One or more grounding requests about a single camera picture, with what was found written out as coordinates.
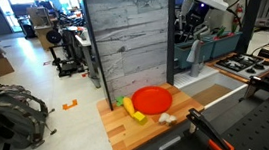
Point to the grey toy faucet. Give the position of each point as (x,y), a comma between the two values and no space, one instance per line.
(194,57)

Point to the black vertical frame post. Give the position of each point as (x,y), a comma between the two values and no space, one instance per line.
(170,31)
(251,9)

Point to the black metal frame machine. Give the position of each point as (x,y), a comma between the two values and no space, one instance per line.
(65,58)

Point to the blue plastic bin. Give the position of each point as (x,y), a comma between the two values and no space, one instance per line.
(182,55)
(226,43)

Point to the red round plate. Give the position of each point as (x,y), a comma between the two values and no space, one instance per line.
(151,100)

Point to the black pegboard table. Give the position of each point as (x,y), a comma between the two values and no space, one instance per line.
(263,125)

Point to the yellow toy block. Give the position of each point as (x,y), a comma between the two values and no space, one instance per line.
(140,117)

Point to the white toy sink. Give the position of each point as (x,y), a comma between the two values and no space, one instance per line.
(209,87)

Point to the light wooden cabinet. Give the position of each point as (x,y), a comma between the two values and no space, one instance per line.
(40,23)

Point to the grey wood panel backdrop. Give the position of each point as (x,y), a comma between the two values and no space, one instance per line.
(130,35)

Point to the wooden kitchen counter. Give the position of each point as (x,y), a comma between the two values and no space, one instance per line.
(126,129)

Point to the brown cardboard box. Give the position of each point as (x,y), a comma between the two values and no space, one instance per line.
(1,65)

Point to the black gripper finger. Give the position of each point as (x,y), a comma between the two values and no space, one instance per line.
(187,29)
(200,31)

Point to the orange toy carrot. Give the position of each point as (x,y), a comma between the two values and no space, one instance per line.
(128,105)

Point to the grey backpack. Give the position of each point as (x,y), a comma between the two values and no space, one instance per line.
(10,118)

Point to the white toy garlic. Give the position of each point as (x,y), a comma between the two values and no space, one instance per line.
(167,118)

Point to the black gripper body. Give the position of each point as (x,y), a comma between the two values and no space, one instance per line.
(197,13)

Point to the toy stove with black burners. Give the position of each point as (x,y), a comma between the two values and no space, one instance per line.
(245,65)

